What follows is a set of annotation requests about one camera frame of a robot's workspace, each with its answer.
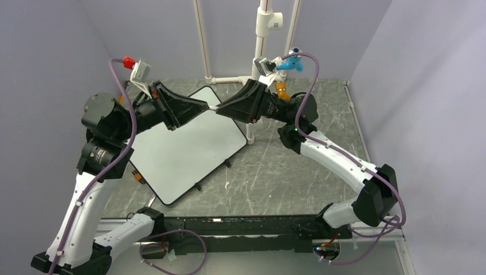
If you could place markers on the orange black whiteboard eraser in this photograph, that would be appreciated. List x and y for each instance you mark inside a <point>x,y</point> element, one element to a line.
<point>138,177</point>

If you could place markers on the blue plastic faucet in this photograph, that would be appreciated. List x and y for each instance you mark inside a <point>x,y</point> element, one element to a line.
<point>292,63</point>

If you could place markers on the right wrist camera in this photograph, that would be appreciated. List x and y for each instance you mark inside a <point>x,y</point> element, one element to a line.
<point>267,69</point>

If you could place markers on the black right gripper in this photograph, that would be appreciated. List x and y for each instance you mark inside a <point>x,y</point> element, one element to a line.
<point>244,106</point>

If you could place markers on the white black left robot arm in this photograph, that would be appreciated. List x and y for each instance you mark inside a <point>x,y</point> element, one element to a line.
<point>111,130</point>

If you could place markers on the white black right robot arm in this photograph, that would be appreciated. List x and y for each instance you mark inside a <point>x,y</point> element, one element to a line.
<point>376,187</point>

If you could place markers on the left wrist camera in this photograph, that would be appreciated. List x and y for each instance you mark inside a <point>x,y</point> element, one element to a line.
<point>139,71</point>

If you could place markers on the black framed whiteboard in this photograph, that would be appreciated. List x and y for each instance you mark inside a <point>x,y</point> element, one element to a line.
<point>172,162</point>

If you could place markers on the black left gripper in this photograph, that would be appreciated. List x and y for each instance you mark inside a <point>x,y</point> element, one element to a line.
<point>173,108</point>

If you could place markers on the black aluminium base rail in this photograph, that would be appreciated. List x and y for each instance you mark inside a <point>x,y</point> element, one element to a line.
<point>300,233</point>

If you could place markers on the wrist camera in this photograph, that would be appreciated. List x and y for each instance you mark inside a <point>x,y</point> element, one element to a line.
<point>267,69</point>
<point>139,71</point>

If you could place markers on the white pvc pipe frame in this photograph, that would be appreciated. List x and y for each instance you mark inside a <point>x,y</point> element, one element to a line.
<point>242,36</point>

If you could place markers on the orange plastic faucet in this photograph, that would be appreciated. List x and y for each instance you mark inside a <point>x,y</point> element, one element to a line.
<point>281,89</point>

